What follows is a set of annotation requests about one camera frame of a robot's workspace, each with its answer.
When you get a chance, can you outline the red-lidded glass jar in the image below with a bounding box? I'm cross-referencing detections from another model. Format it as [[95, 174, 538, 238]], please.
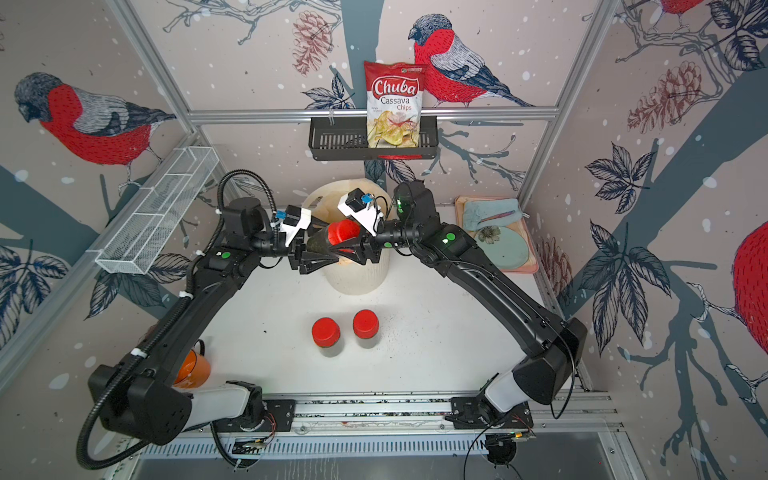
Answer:
[[353, 309, 380, 349], [311, 317, 343, 357]]

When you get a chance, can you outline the pink plastic tray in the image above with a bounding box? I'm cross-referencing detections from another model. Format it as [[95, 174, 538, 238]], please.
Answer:
[[455, 196, 539, 274]]

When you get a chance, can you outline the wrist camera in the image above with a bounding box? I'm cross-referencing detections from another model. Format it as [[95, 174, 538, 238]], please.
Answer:
[[337, 188, 384, 237], [276, 205, 312, 247]]

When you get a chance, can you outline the white wire mesh basket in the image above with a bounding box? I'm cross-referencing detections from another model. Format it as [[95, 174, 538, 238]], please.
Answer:
[[95, 146, 219, 274]]

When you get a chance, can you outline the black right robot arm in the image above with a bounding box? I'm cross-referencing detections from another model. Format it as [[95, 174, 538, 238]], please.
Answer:
[[337, 181, 587, 413]]

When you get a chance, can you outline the teal folded cloth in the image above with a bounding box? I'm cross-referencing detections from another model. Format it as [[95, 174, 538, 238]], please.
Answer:
[[462, 199, 523, 231]]

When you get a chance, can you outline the right red-lidded glass jar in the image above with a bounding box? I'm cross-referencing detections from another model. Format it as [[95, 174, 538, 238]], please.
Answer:
[[353, 309, 380, 349]]

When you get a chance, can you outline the orange cup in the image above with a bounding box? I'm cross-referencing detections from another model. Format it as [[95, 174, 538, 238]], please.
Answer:
[[173, 350, 211, 389]]

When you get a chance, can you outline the black wall basket shelf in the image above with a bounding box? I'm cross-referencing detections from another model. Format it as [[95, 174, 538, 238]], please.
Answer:
[[308, 116, 439, 161]]

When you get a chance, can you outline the glass jar with tea leaves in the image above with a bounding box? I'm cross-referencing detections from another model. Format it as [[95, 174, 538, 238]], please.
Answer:
[[306, 222, 343, 254]]

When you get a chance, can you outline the black corrugated cable conduit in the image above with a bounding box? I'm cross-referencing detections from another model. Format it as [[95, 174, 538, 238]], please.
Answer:
[[75, 169, 278, 471]]

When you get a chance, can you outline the Chuba cassava chips bag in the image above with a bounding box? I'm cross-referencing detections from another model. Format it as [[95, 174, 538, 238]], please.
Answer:
[[364, 62, 426, 148]]

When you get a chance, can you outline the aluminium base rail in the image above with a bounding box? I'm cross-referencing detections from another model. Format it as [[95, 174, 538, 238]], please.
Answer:
[[137, 391, 624, 461]]

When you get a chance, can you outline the mint green flower plate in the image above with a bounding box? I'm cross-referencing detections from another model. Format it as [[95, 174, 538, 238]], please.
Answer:
[[475, 226, 529, 271]]

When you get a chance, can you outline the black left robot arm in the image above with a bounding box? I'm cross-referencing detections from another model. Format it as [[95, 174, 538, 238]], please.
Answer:
[[77, 198, 337, 457]]

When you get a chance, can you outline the left red-lidded glass jar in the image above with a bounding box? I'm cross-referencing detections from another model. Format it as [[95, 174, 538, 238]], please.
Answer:
[[311, 317, 343, 357]]

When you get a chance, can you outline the red jar lid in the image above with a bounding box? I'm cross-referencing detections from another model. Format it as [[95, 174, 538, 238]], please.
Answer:
[[327, 219, 360, 246]]

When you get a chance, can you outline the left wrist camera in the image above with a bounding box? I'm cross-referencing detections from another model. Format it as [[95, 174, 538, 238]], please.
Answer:
[[276, 205, 312, 247]]

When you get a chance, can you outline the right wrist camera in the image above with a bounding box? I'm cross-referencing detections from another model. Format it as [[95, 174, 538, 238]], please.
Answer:
[[337, 188, 384, 237]]

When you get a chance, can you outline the cream waste bin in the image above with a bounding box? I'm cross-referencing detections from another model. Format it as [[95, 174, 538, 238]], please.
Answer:
[[301, 179, 391, 295]]

